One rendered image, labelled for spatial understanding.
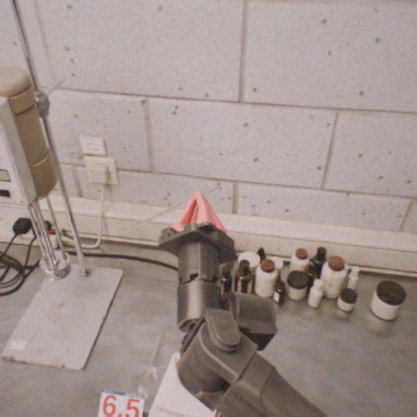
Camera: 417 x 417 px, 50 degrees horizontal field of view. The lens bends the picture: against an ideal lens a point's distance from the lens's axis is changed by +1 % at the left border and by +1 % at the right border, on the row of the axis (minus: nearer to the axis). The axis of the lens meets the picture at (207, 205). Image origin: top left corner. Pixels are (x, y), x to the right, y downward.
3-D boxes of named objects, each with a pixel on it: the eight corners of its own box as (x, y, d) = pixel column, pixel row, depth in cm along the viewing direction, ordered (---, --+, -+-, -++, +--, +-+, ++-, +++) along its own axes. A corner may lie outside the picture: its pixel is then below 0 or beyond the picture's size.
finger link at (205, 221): (206, 176, 63) (207, 233, 58) (233, 198, 68) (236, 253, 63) (168, 193, 66) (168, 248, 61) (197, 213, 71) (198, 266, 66)
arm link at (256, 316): (217, 343, 46) (185, 392, 51) (307, 356, 51) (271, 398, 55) (197, 264, 56) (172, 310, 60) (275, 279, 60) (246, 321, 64)
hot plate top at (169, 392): (212, 425, 82) (212, 423, 82) (152, 407, 85) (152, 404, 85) (229, 368, 91) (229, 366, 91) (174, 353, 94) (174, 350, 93)
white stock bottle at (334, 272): (316, 281, 120) (322, 252, 113) (338, 280, 120) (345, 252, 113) (320, 299, 115) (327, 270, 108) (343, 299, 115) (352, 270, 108)
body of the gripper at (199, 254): (195, 217, 57) (195, 269, 53) (237, 247, 64) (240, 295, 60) (156, 233, 60) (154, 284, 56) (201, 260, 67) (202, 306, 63)
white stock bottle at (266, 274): (274, 300, 115) (277, 274, 108) (252, 295, 116) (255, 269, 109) (275, 283, 119) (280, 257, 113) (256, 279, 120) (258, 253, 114)
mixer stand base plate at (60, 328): (83, 371, 99) (82, 369, 99) (-1, 358, 102) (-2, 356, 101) (124, 272, 122) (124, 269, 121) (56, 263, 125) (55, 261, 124)
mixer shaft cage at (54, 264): (65, 283, 101) (39, 196, 85) (37, 279, 102) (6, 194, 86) (77, 262, 106) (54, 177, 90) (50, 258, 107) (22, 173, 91)
